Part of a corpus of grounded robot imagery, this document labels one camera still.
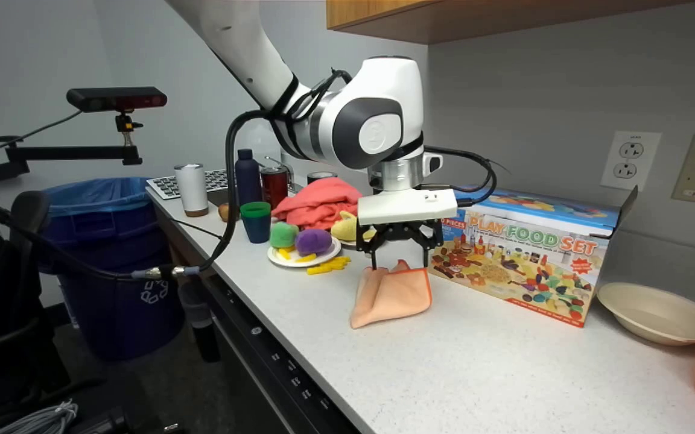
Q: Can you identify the under-counter drawer cabinet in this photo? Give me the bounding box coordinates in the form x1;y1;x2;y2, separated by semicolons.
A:
151;203;367;434

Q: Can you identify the yellow toy fry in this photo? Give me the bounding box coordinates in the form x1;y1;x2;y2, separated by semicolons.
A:
306;254;355;280

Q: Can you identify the dark blue bottle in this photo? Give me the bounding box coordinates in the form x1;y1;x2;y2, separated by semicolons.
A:
229;147;265;208

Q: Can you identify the black stereo camera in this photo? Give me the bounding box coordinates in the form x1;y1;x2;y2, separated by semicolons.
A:
64;85;170;116

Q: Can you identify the white tumbler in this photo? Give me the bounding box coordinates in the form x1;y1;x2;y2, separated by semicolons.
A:
172;160;213;219

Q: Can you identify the grey rope bundle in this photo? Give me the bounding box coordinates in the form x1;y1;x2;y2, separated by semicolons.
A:
0;399;82;434

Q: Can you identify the green plastic cup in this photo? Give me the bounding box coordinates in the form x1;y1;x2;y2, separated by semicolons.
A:
238;198;275;245

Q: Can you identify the blue recycling bin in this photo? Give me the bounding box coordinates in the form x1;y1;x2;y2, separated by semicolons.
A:
34;177;191;365

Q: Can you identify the white wall outlet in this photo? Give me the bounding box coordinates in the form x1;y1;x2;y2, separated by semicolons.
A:
600;128;664;194

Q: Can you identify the blue play food box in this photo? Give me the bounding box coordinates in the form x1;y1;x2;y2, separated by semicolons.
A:
429;185;643;330

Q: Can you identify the wooden wall cabinet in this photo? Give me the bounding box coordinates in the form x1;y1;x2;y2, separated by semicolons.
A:
323;0;694;48

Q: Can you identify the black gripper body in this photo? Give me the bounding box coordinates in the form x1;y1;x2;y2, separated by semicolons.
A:
357;218;449;254

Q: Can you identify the coral red cloth pile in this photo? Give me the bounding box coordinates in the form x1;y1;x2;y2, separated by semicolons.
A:
269;177;364;235

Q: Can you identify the orange microfiber cloth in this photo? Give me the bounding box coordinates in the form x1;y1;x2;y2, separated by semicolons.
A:
347;257;435;333

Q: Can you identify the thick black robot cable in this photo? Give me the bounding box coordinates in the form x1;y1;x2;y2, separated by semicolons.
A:
0;68;355;366

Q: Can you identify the grey computer keyboard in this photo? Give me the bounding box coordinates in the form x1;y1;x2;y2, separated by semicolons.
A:
145;167;234;204

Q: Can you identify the purple plush ball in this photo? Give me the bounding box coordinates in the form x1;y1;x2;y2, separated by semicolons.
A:
292;224;335;261

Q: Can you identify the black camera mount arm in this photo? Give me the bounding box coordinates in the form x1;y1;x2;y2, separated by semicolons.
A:
0;110;147;194

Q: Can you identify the yellow plush toy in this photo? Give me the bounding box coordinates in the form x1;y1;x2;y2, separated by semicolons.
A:
328;210;364;249

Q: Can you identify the green plush pear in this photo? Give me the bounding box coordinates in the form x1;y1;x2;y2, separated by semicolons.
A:
269;219;303;254

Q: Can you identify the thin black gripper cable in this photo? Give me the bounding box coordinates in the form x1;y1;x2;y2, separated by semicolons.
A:
420;145;503;208

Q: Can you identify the shallow round bowl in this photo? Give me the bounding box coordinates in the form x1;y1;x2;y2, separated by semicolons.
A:
595;280;695;350

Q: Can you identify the white paper plate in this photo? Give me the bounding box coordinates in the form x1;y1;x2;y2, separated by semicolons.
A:
265;235;346;273

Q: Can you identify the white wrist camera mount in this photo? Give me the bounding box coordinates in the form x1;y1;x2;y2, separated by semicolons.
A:
355;185;461;230

